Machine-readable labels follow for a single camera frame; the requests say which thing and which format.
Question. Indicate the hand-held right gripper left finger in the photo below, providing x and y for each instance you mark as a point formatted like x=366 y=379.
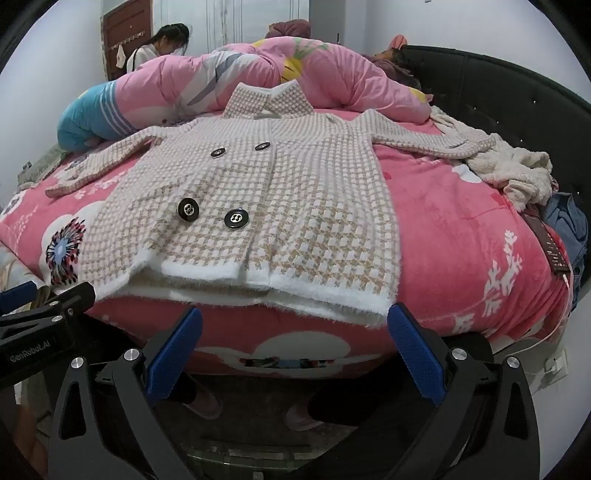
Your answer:
x=175 y=350

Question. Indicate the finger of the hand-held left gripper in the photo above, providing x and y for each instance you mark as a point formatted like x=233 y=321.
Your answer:
x=16 y=297
x=64 y=302

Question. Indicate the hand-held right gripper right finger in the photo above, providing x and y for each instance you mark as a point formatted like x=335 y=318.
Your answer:
x=415 y=350

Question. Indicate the cream checked knit coat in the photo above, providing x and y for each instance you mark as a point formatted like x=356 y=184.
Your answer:
x=277 y=198

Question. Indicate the patterned mattress sheet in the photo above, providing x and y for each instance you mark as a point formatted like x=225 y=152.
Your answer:
x=14 y=267

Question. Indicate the person's left pink slipper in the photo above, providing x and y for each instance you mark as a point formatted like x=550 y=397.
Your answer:
x=205 y=404

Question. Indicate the person's pink slipper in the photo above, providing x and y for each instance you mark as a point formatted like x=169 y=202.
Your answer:
x=205 y=404
x=300 y=419

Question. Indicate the pink floral blanket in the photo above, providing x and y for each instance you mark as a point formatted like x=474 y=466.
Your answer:
x=438 y=230

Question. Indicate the grey-green cloth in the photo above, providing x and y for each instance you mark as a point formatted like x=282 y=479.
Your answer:
x=41 y=166

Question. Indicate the person's right pink slipper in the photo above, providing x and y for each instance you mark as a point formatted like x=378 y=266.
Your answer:
x=300 y=419

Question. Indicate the dark brown flat box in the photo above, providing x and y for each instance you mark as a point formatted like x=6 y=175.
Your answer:
x=549 y=249

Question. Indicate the blue jeans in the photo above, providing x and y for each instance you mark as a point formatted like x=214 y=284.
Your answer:
x=563 y=217

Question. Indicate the cream fuzzy garment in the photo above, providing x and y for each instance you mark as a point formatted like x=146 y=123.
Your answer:
x=508 y=166

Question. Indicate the pink and blue quilt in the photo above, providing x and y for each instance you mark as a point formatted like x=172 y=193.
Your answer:
x=184 y=83

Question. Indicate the black padded headboard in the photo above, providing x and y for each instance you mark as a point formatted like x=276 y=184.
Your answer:
x=508 y=92

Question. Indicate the dark maroon cloth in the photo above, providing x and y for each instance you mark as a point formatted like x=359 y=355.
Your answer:
x=397 y=69

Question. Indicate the brown wooden door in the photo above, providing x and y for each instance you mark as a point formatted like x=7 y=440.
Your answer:
x=129 y=23

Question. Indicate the orange cloth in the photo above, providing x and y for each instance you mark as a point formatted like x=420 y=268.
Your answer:
x=397 y=41

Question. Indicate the white wardrobe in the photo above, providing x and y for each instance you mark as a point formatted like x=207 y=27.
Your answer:
x=240 y=18

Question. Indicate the dark red cloth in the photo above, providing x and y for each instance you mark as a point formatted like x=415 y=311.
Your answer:
x=291 y=27

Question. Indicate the white wall socket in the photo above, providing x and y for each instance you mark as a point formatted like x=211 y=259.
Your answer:
x=556 y=367

